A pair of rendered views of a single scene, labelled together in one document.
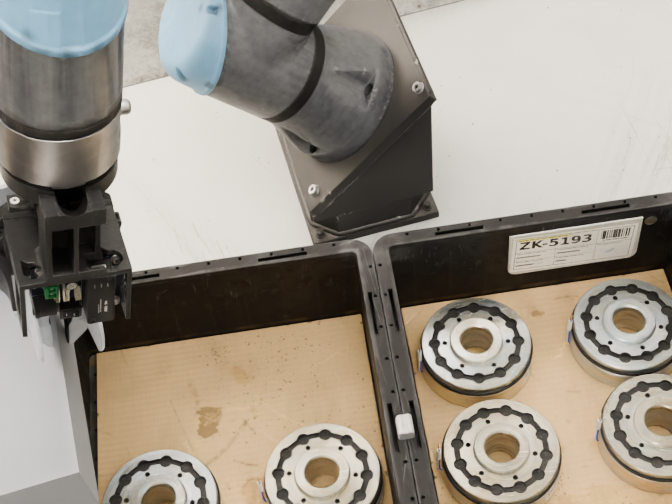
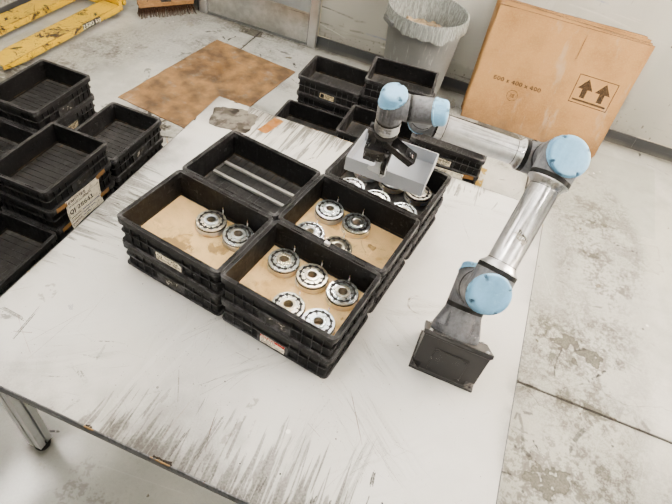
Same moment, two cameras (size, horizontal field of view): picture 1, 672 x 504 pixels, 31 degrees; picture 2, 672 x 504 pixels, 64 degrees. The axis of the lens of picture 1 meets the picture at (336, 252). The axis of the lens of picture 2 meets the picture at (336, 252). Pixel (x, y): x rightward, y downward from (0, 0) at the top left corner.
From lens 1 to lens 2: 1.52 m
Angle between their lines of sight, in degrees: 65
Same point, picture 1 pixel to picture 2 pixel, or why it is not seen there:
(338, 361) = not seen: hidden behind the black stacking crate
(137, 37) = not seen: outside the picture
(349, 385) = not seen: hidden behind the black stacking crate
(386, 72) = (445, 330)
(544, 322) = (338, 318)
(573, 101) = (426, 441)
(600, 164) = (393, 423)
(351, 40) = (461, 323)
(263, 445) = (356, 251)
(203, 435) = (368, 244)
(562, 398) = (315, 304)
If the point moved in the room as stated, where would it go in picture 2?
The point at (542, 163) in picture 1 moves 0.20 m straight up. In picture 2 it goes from (406, 408) to (423, 375)
